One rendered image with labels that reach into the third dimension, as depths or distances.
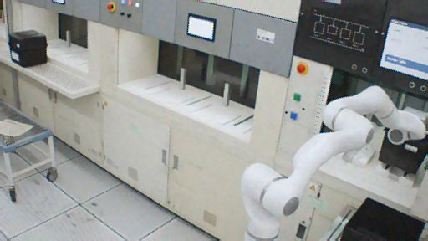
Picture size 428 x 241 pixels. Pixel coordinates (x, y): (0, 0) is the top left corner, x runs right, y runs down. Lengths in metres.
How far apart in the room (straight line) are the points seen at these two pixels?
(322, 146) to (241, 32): 0.91
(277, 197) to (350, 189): 0.83
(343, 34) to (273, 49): 0.38
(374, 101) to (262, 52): 0.73
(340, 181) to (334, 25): 0.76
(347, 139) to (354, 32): 0.59
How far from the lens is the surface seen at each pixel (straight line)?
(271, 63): 2.01
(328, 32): 1.86
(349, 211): 2.01
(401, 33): 1.76
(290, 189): 1.27
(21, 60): 3.57
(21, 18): 4.10
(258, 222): 1.38
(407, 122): 1.76
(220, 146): 2.36
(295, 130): 2.05
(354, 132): 1.41
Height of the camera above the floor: 1.87
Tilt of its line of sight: 25 degrees down
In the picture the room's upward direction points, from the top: 6 degrees clockwise
